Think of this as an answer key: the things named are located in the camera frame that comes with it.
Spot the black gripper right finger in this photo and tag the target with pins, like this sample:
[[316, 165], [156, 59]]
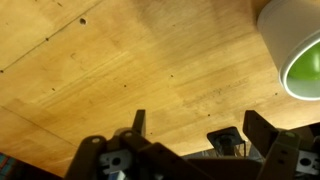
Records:
[[283, 156]]

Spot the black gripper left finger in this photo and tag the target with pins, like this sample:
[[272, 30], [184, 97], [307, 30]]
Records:
[[110, 156]]

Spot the green toy pear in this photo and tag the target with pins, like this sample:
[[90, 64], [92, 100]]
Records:
[[306, 63]]

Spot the white foam cup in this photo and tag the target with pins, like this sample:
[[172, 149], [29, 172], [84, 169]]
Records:
[[273, 33]]

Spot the black pole stand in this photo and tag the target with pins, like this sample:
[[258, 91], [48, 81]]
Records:
[[226, 138]]

